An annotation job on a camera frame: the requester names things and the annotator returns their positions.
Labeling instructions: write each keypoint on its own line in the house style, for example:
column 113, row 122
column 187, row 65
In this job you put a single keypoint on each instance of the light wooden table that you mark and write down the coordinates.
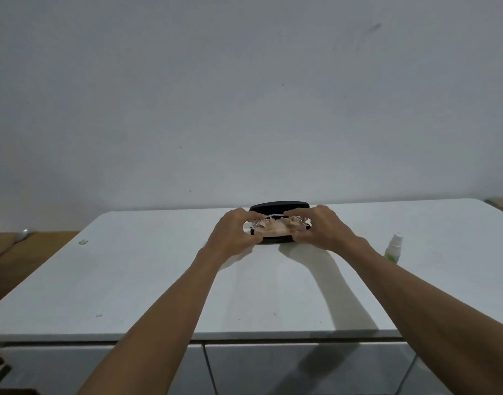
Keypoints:
column 502, row 205

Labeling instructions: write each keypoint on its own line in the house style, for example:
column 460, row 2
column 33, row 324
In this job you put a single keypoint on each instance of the dark wooden table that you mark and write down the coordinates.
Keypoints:
column 25, row 259

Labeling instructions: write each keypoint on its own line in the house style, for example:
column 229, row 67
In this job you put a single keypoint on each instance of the clear frame eyeglasses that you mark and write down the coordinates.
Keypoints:
column 272, row 218

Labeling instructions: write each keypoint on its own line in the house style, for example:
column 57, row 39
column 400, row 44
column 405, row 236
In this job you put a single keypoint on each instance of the person's right hand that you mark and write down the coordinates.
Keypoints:
column 327, row 232

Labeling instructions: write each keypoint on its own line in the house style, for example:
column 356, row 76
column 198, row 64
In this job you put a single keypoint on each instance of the person's left forearm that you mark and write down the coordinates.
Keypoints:
column 152, row 329

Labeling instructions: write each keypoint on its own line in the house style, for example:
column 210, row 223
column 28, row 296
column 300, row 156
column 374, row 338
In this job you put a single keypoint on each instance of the white drawer cabinet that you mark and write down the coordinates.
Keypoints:
column 276, row 366

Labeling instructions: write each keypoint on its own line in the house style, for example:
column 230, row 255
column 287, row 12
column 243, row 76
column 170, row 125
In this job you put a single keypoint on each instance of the beige cleaning cloth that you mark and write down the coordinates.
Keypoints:
column 276, row 229

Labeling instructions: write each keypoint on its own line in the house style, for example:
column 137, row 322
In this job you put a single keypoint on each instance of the small green spray bottle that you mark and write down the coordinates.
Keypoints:
column 393, row 250

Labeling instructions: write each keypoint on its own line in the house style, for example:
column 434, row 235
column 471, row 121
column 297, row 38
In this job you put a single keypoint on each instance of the person's left hand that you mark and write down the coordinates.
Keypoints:
column 231, row 236

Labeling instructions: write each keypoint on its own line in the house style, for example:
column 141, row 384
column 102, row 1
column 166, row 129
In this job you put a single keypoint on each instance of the person's right forearm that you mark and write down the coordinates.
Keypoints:
column 432, row 320

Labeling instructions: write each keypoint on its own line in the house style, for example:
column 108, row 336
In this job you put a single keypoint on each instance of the black glasses case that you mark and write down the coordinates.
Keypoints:
column 276, row 207

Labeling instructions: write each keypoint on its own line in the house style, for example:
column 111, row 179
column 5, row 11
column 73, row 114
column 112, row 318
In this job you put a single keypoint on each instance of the small silver object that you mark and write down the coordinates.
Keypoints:
column 21, row 235

